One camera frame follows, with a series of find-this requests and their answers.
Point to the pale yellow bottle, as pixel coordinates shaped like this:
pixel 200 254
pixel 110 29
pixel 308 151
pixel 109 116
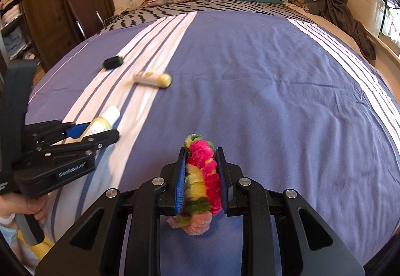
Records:
pixel 153 78
pixel 106 118

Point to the black thread spool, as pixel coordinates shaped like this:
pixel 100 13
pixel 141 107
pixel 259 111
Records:
pixel 113 63

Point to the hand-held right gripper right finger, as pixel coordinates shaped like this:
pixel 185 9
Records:
pixel 222 182

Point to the colourful pipe cleaner wreath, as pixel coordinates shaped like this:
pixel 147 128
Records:
pixel 203 169

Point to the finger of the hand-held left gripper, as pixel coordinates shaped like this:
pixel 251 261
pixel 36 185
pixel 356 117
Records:
pixel 76 129
pixel 93 140

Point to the metal folding chair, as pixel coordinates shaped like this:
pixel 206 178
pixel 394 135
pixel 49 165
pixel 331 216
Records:
pixel 79 23

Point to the person's left hand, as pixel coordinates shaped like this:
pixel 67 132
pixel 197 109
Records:
pixel 18 204

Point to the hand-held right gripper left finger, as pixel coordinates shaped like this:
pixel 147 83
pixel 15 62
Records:
pixel 180 188

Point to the grey black zebra sheet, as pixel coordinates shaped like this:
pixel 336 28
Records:
pixel 193 4

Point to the black folding rack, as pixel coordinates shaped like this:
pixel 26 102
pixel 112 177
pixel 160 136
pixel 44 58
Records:
pixel 386 10

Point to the white storage box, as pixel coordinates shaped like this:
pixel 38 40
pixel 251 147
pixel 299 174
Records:
pixel 365 10

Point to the yellow fluffy cloth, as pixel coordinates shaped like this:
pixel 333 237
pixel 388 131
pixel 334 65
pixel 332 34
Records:
pixel 37 248

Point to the stack of folded clothes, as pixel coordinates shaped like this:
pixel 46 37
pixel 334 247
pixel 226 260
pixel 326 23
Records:
pixel 12 19

